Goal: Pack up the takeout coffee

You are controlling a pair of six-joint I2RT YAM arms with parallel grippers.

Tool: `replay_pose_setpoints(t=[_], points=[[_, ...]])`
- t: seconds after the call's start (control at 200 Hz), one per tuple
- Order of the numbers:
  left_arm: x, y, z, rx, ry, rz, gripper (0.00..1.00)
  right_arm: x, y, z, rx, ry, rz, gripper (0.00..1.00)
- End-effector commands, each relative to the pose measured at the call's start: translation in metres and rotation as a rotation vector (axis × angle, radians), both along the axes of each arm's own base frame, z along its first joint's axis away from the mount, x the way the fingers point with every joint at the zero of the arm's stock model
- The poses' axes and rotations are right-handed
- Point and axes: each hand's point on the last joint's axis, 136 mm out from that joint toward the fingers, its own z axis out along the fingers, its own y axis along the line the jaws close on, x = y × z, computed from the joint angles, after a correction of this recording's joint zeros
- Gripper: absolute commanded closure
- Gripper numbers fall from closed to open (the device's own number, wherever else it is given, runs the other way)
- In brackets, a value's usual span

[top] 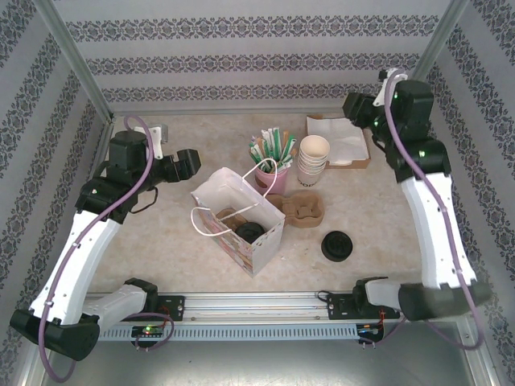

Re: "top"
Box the brown pulp cup carrier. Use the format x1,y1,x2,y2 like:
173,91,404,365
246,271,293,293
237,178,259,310
216,207,253,236
267,191,325,229

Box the black plastic cup lid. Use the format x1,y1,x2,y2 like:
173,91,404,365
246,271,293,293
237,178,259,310
234,221,266,244
320,240,355,264
320,230,355,258

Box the white paper carrier bag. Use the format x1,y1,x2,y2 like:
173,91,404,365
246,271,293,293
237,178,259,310
189,158,286,278

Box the white paper napkin stack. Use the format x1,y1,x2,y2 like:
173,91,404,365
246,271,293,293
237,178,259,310
306,115,370,166

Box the brown cardboard napkin tray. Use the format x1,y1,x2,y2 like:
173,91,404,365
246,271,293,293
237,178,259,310
306,114,372,170

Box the pink holder cup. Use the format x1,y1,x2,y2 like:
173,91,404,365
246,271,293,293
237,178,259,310
255,162,289,195

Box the grey sheet metal panel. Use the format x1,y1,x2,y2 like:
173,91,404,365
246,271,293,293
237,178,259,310
23,321,496,386

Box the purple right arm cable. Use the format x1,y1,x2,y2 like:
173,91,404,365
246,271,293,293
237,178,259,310
360,68,486,351

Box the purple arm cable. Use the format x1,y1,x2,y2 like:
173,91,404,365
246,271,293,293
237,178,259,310
39,115,175,382
360,68,486,351

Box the aluminium frame side rail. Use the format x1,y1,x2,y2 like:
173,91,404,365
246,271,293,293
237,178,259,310
55,118,117,294

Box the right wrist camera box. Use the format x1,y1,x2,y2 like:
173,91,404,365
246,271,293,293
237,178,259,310
372,67,408,108

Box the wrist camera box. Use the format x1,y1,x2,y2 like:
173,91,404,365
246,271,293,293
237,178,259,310
134,123,170,161
372,67,408,108

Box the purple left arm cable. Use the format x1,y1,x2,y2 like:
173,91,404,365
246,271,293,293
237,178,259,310
39,115,175,382

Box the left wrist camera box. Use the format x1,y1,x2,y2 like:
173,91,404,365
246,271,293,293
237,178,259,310
134,123,170,161

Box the aluminium frame crossbar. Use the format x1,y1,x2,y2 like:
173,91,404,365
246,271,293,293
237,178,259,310
110,106,398,119

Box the aluminium frame post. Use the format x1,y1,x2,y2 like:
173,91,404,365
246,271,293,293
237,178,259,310
34,0,117,125
392,0,471,118

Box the grey slotted cable duct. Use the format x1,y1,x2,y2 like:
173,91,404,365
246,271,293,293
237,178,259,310
54,323,360,342

